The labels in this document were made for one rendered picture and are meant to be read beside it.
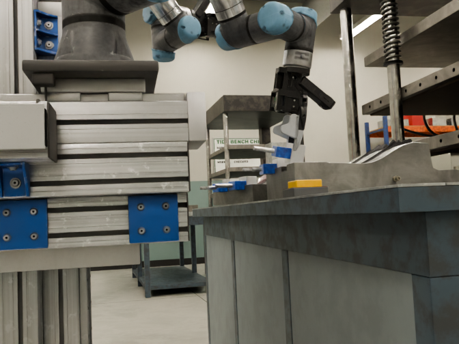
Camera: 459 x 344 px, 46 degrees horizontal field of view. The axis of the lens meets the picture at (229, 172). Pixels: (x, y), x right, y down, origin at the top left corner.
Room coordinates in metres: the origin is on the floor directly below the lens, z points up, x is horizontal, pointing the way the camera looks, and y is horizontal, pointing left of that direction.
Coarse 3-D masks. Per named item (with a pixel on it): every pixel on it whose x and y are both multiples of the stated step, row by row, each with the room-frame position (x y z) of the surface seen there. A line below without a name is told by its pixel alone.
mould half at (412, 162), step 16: (416, 144) 1.42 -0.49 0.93; (352, 160) 1.64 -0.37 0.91; (384, 160) 1.40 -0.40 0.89; (400, 160) 1.41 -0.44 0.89; (416, 160) 1.42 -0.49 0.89; (272, 176) 1.54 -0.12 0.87; (288, 176) 1.39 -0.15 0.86; (304, 176) 1.35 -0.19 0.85; (320, 176) 1.36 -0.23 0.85; (336, 176) 1.37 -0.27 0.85; (352, 176) 1.38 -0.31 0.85; (368, 176) 1.39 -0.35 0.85; (384, 176) 1.40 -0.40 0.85; (400, 176) 1.41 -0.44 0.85; (416, 176) 1.42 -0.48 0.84; (432, 176) 1.43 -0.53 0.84; (448, 176) 1.43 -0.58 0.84; (272, 192) 1.55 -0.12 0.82
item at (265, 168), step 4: (276, 160) 1.52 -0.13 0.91; (280, 160) 1.51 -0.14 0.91; (284, 160) 1.52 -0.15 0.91; (264, 164) 1.51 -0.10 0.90; (268, 164) 1.51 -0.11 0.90; (272, 164) 1.51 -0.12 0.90; (276, 164) 1.51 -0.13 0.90; (280, 164) 1.51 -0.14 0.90; (284, 164) 1.52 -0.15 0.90; (244, 168) 1.52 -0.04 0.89; (248, 168) 1.52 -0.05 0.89; (252, 168) 1.52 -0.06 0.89; (256, 168) 1.52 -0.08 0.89; (260, 168) 1.52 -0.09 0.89; (264, 168) 1.51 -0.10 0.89; (268, 168) 1.51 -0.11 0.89; (272, 168) 1.51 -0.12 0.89; (260, 172) 1.54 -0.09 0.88; (264, 172) 1.51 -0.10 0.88; (268, 172) 1.51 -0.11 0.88; (272, 172) 1.51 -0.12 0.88
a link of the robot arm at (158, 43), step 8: (160, 24) 1.72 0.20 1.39; (152, 32) 1.73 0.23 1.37; (160, 32) 1.71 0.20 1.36; (152, 40) 1.74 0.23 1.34; (160, 40) 1.70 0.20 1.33; (152, 48) 1.73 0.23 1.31; (160, 48) 1.72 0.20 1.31; (168, 48) 1.70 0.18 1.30; (176, 48) 1.75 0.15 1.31; (152, 56) 1.74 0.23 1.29; (160, 56) 1.72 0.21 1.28; (168, 56) 1.72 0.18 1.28
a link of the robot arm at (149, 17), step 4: (144, 8) 1.73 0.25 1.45; (148, 8) 1.71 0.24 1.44; (144, 12) 1.73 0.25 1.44; (148, 12) 1.71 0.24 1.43; (152, 12) 1.70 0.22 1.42; (144, 16) 1.73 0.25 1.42; (148, 16) 1.71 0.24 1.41; (152, 16) 1.71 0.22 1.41; (144, 20) 1.74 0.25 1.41; (148, 20) 1.72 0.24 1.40; (152, 20) 1.72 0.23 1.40; (156, 20) 1.72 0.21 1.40; (152, 24) 1.73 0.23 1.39; (156, 24) 1.72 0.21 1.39
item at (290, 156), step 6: (288, 144) 1.43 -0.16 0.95; (258, 150) 1.40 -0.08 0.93; (264, 150) 1.41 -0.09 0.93; (270, 150) 1.41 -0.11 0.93; (276, 150) 1.40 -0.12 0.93; (282, 150) 1.40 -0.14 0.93; (288, 150) 1.40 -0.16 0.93; (300, 150) 1.40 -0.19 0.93; (276, 156) 1.40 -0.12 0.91; (282, 156) 1.40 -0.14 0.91; (288, 156) 1.41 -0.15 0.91; (294, 156) 1.40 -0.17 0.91; (300, 156) 1.41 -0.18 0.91; (288, 162) 1.42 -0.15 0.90
